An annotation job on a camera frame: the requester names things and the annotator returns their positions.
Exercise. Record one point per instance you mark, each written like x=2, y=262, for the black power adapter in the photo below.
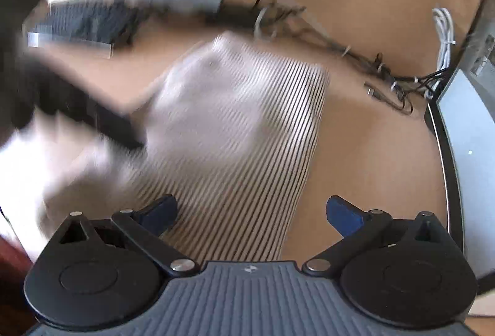
x=232, y=14

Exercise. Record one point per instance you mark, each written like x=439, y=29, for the beige striped knit garment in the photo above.
x=239, y=146

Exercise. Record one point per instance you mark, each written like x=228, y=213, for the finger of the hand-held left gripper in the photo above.
x=96, y=117

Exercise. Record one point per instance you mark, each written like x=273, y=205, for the black computer keyboard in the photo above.
x=85, y=22

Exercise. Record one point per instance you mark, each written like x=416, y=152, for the white glass-sided computer case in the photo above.
x=468, y=127

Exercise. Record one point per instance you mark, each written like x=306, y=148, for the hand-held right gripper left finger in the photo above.
x=164, y=210

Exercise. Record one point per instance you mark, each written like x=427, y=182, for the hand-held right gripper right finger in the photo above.
x=342, y=216

